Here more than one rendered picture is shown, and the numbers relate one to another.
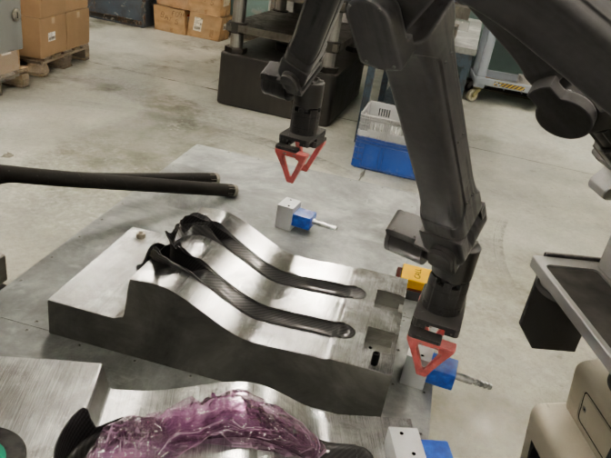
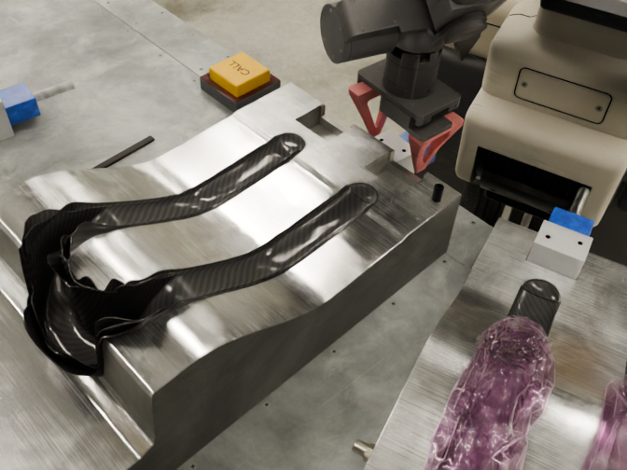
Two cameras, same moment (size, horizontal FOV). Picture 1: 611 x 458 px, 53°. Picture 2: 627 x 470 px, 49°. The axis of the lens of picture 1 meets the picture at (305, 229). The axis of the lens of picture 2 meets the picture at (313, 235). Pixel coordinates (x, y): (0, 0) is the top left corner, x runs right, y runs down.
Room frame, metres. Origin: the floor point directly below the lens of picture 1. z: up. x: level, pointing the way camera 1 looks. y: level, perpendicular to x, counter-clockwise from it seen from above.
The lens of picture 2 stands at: (0.47, 0.36, 1.38)
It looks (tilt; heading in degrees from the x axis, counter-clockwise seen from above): 48 degrees down; 305
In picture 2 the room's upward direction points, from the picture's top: 3 degrees clockwise
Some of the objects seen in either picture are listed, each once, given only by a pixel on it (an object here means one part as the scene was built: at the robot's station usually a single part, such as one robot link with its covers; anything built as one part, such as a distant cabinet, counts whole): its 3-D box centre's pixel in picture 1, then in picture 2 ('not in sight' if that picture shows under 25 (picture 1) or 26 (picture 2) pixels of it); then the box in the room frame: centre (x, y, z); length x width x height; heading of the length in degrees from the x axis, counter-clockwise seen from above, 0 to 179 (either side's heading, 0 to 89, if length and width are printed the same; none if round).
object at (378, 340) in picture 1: (378, 351); (395, 183); (0.71, -0.13, 0.87); 0.05 x 0.05 x 0.04; 81
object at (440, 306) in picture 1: (445, 294); (411, 69); (0.76, -0.21, 0.96); 0.10 x 0.07 x 0.07; 166
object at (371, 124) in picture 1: (407, 126); not in sight; (3.95, -0.55, 0.28); 0.61 x 0.41 x 0.15; 78
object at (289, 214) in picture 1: (308, 220); (24, 101); (1.19, 0.00, 0.83); 0.13 x 0.05 x 0.05; 73
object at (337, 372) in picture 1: (240, 293); (189, 261); (0.81, 0.08, 0.87); 0.50 x 0.26 x 0.14; 81
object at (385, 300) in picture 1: (386, 311); (325, 134); (0.82, -0.15, 0.87); 0.05 x 0.05 x 0.04; 81
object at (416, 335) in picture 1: (429, 344); (417, 133); (0.73, -0.20, 0.88); 0.07 x 0.07 x 0.09; 76
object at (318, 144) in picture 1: (304, 152); not in sight; (1.23, 0.03, 0.97); 0.07 x 0.07 x 0.09; 72
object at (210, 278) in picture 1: (251, 271); (204, 225); (0.80, 0.07, 0.92); 0.35 x 0.16 x 0.09; 81
